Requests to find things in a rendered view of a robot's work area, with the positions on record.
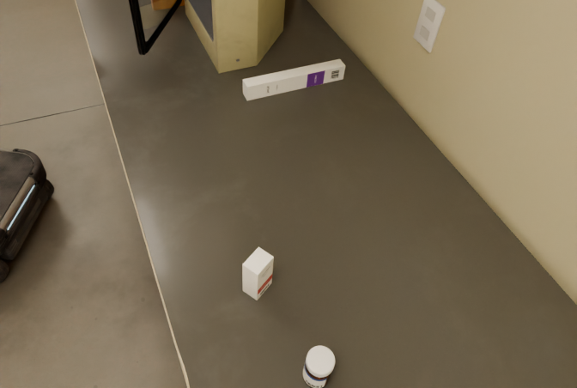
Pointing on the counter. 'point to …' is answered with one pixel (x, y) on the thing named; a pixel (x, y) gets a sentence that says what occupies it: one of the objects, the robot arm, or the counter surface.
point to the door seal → (139, 8)
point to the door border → (136, 8)
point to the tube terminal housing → (243, 9)
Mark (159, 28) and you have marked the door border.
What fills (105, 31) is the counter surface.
